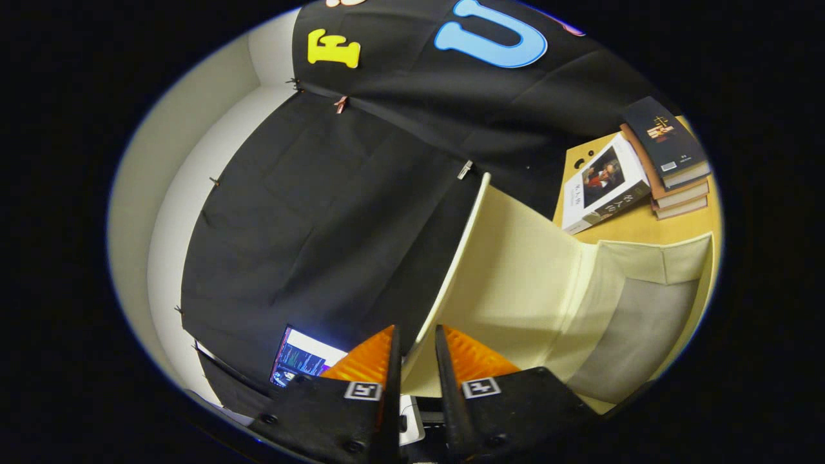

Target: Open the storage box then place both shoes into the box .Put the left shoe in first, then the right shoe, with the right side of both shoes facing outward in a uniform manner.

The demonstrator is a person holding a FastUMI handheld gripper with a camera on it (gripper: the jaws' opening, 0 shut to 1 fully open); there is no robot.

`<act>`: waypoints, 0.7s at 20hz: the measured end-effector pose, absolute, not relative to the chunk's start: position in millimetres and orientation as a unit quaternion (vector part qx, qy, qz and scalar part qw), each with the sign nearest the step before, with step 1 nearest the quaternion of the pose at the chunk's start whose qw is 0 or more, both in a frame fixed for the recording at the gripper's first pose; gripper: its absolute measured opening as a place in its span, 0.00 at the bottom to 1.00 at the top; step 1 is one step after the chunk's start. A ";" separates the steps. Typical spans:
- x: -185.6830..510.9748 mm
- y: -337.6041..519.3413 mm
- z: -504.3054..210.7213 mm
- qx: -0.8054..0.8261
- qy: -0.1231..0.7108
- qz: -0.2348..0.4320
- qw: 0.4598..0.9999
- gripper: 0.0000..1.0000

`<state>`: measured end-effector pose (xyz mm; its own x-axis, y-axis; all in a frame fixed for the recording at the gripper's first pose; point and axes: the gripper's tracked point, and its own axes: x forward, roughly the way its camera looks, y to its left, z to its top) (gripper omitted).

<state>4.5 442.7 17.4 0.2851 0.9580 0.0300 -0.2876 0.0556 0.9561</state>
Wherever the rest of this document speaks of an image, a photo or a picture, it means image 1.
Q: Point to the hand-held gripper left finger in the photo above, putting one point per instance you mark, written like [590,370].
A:
[392,425]

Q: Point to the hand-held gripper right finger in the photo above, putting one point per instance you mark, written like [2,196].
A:
[459,425]

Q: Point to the cream fabric storage box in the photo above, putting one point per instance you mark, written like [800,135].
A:
[515,270]

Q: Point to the laptop screen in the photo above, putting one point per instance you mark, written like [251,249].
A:
[306,357]

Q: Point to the silver cloth clip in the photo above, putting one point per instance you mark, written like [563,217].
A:
[464,169]

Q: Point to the white portrait cover book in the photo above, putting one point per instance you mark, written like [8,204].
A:
[602,183]

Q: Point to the thin brown book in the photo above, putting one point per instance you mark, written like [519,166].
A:
[683,209]

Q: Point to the thick brown book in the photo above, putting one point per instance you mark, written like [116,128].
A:
[680,194]

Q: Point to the red cloth clip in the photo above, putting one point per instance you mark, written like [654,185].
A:
[340,103]

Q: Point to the dark blue hardcover book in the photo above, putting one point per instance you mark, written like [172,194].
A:
[664,138]

